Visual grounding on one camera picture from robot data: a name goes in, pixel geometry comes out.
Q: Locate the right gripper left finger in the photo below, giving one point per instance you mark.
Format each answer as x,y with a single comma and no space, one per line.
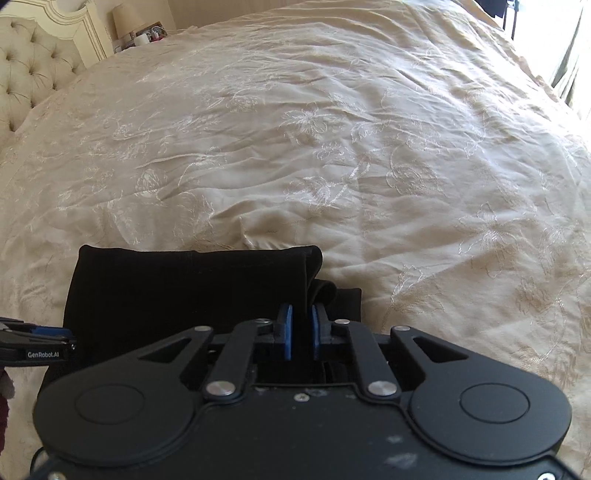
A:
283,330

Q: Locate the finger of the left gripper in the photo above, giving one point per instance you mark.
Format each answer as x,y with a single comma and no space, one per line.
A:
45,332

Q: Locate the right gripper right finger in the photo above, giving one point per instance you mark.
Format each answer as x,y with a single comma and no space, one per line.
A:
327,334

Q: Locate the black pants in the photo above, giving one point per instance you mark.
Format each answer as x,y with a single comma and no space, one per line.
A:
120,300

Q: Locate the beige embroidered bedspread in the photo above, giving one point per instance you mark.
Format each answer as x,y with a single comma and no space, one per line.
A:
406,139

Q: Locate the tufted beige headboard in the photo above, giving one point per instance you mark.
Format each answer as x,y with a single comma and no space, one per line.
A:
34,65

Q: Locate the white cup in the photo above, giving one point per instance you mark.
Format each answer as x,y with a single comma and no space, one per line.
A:
142,39

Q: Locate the grey curtains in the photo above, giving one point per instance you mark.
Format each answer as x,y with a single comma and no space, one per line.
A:
564,80

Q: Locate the black tripod stand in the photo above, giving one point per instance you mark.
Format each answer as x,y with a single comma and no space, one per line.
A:
499,9

